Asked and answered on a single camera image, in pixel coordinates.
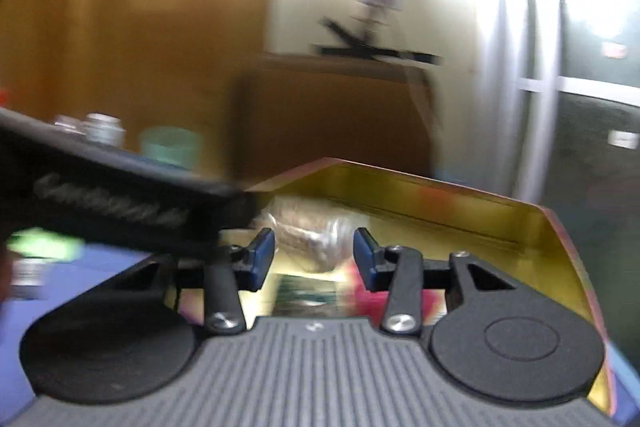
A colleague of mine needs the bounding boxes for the green packet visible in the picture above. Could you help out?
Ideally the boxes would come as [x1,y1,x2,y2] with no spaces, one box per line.
[9,231,85,262]

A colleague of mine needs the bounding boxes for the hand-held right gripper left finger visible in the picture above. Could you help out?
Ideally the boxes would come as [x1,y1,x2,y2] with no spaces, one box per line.
[90,228,277,336]

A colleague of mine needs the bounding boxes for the green beaded pouch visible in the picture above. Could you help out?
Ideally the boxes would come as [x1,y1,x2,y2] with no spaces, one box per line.
[274,274,351,319]

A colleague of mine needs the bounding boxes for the wood grain sheet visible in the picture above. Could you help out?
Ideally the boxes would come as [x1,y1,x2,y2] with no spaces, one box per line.
[0,0,283,158]

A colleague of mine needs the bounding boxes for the frosted glass sliding door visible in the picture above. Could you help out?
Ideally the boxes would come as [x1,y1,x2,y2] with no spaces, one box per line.
[477,0,640,218]

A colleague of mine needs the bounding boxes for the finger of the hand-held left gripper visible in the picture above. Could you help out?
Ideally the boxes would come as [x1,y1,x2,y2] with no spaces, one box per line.
[215,187,262,258]

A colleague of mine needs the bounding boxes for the brown chair back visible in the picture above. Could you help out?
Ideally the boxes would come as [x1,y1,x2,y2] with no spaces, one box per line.
[229,54,443,190]

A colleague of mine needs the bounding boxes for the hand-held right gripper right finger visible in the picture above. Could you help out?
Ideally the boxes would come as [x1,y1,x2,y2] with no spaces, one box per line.
[353,228,521,336]

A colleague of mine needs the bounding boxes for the teal plastic cup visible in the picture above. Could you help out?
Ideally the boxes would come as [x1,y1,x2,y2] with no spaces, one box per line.
[139,126,202,168]

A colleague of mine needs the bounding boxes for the clear packet of wooden pegs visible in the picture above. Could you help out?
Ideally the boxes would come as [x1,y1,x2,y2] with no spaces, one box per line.
[252,199,358,275]

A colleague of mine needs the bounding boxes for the blue table mat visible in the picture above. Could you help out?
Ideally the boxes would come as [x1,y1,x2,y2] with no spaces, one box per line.
[0,202,640,427]

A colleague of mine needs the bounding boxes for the crossed black tape strips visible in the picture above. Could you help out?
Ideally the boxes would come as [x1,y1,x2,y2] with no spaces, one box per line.
[310,18,445,66]

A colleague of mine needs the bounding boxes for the plastic cup in clear bag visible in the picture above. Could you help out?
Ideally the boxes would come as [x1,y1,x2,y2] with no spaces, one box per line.
[54,113,126,148]

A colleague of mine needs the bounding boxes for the pink biscuit tin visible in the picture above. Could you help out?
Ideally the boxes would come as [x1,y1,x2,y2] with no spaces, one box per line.
[172,157,621,420]

